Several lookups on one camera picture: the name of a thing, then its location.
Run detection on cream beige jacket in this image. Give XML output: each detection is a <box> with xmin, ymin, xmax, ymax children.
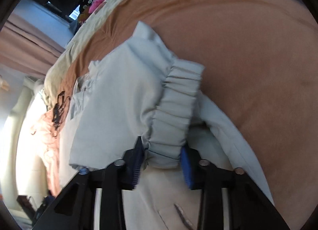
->
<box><xmin>59</xmin><ymin>22</ymin><xmax>272</xmax><ymax>229</ymax></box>

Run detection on orange duvet cover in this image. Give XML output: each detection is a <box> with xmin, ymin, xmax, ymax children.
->
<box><xmin>54</xmin><ymin>0</ymin><xmax>317</xmax><ymax>229</ymax></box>

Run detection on pink curtain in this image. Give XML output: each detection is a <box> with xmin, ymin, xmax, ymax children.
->
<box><xmin>1</xmin><ymin>14</ymin><xmax>65</xmax><ymax>78</ymax></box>

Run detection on brown plush toy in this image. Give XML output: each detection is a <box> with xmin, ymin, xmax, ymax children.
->
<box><xmin>77</xmin><ymin>0</ymin><xmax>94</xmax><ymax>25</ymax></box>

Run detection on beige blanket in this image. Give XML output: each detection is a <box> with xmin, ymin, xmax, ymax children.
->
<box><xmin>43</xmin><ymin>0</ymin><xmax>122</xmax><ymax>109</ymax></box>

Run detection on black cable bundle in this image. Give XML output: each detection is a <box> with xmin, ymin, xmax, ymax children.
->
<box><xmin>52</xmin><ymin>90</ymin><xmax>66</xmax><ymax>130</ymax></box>

